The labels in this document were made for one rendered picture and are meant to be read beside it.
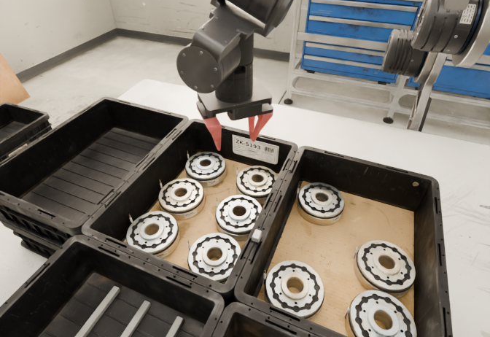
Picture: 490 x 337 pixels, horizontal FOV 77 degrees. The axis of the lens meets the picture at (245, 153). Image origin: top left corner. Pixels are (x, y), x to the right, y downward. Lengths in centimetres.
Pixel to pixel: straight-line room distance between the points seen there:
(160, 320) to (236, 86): 41
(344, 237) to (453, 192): 50
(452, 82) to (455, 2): 171
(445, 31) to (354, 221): 52
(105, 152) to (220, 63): 66
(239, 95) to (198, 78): 10
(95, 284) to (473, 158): 118
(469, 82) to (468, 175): 149
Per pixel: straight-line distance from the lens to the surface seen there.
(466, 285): 92
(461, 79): 262
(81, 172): 91
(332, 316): 62
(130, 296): 65
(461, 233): 102
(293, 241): 68
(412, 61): 143
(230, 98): 45
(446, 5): 94
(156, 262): 55
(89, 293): 68
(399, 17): 243
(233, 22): 38
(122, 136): 100
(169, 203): 71
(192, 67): 36
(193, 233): 69
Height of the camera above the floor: 138
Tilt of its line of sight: 40 degrees down
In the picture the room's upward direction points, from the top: straight up
